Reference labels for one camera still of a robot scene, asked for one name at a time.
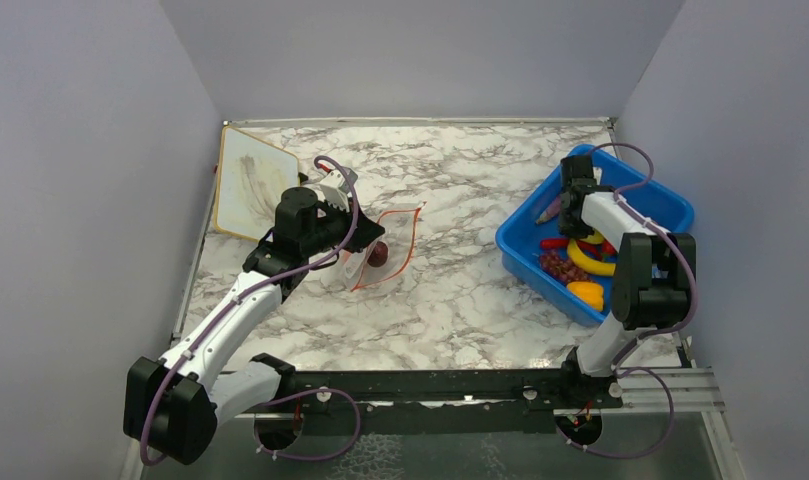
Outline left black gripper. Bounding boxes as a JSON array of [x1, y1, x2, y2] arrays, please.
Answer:
[[302, 194, 386, 257]]

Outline yellow toy star fruit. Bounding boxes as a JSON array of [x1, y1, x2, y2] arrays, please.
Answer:
[[581, 231, 606, 245]]

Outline brown toy plum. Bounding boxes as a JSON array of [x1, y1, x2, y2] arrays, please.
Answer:
[[366, 241, 389, 268]]

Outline clear orange zip bag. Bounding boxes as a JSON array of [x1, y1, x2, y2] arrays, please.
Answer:
[[341, 202, 425, 291]]

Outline yellow toy banana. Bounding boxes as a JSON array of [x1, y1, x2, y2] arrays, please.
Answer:
[[566, 239, 616, 277]]

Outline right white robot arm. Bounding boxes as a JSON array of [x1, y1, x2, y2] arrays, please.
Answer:
[[556, 154, 698, 407]]

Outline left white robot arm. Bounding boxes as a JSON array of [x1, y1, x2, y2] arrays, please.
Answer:
[[123, 187, 385, 466]]

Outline purple toy eggplant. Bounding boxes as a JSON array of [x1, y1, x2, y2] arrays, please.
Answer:
[[535, 198, 562, 225]]

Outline red toy chili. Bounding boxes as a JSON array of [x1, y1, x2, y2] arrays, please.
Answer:
[[539, 237, 569, 251], [599, 240, 618, 260]]

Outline white board yellow rim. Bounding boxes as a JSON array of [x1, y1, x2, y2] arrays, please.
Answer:
[[212, 126, 300, 240]]

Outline purple toy grapes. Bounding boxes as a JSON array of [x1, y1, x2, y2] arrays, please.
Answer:
[[538, 250, 591, 285]]

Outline blue plastic bin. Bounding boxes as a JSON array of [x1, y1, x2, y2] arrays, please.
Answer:
[[496, 145, 695, 333]]

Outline orange toy bell pepper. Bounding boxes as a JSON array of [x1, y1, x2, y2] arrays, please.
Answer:
[[566, 281, 605, 312]]

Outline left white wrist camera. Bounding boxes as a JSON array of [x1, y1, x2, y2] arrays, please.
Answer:
[[317, 168, 358, 213]]

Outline aluminium frame rail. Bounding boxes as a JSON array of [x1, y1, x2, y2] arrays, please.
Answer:
[[618, 368, 727, 414]]

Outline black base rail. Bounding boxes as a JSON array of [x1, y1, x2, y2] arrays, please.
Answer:
[[245, 362, 623, 436]]

